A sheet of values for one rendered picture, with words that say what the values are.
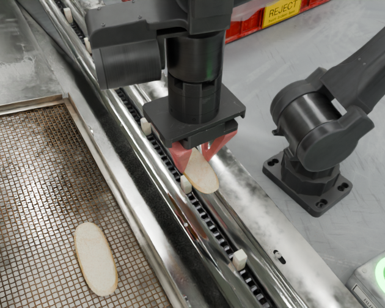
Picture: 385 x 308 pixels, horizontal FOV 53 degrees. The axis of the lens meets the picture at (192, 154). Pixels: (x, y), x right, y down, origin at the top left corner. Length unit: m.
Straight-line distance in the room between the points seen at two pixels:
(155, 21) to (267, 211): 0.32
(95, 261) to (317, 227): 0.32
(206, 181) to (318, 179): 0.18
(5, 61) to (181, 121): 0.46
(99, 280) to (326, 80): 0.36
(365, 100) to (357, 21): 0.57
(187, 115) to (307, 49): 0.56
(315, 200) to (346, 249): 0.08
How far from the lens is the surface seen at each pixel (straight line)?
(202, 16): 0.32
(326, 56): 0.92
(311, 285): 0.51
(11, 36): 0.88
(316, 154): 0.51
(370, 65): 0.51
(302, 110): 0.52
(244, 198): 0.56
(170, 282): 0.46
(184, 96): 0.39
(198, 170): 0.49
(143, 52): 0.35
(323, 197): 0.62
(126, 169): 0.65
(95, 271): 0.46
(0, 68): 0.78
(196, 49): 0.36
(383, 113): 0.81
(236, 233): 0.54
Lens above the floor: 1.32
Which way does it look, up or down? 49 degrees down
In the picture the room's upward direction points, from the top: straight up
